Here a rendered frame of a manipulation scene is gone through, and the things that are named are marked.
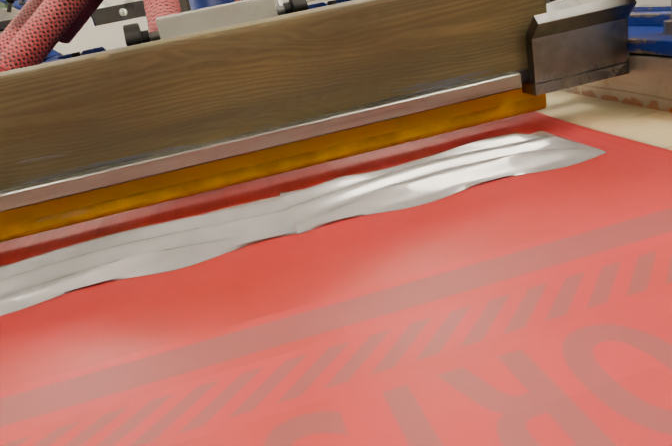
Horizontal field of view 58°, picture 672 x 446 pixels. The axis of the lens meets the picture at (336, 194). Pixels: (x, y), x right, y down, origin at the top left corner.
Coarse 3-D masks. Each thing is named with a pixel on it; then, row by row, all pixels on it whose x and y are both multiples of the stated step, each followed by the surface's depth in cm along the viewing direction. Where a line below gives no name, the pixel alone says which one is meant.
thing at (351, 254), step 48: (432, 144) 42; (624, 144) 34; (480, 192) 32; (528, 192) 30; (576, 192) 29; (624, 192) 28; (336, 240) 29; (384, 240) 28; (432, 240) 27; (480, 240) 26; (528, 240) 25; (336, 288) 24
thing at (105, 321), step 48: (240, 192) 40; (48, 240) 38; (288, 240) 30; (96, 288) 29; (144, 288) 28; (192, 288) 27; (240, 288) 26; (288, 288) 25; (0, 336) 26; (48, 336) 25; (96, 336) 24; (144, 336) 24; (192, 336) 23; (0, 384) 22
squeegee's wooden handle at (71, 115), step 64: (384, 0) 38; (448, 0) 38; (512, 0) 39; (64, 64) 35; (128, 64) 35; (192, 64) 36; (256, 64) 37; (320, 64) 38; (384, 64) 39; (448, 64) 40; (512, 64) 41; (0, 128) 35; (64, 128) 35; (128, 128) 36; (192, 128) 37; (256, 128) 38
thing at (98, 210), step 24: (456, 120) 42; (480, 120) 42; (360, 144) 41; (384, 144) 41; (240, 168) 39; (264, 168) 40; (288, 168) 40; (144, 192) 38; (168, 192) 39; (192, 192) 39; (48, 216) 38; (72, 216) 38; (96, 216) 38; (0, 240) 37
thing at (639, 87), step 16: (640, 64) 40; (656, 64) 39; (608, 80) 44; (624, 80) 42; (640, 80) 41; (656, 80) 39; (592, 96) 46; (608, 96) 44; (624, 96) 43; (640, 96) 41; (656, 96) 39
